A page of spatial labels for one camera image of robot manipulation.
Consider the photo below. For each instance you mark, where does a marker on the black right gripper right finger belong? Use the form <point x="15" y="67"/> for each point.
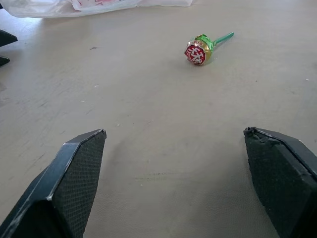
<point x="282" y="183"/>

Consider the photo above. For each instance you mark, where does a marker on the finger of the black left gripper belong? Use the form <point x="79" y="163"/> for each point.
<point x="3" y="60"/>
<point x="6" y="38"/>

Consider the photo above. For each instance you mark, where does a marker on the white plastic bag, pink print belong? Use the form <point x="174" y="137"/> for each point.
<point x="74" y="6"/>

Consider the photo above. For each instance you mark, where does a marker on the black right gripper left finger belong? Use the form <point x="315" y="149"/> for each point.
<point x="62" y="188"/>

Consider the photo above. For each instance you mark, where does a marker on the green-stick lollipop in red wrapper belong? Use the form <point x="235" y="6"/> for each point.
<point x="198" y="53"/>

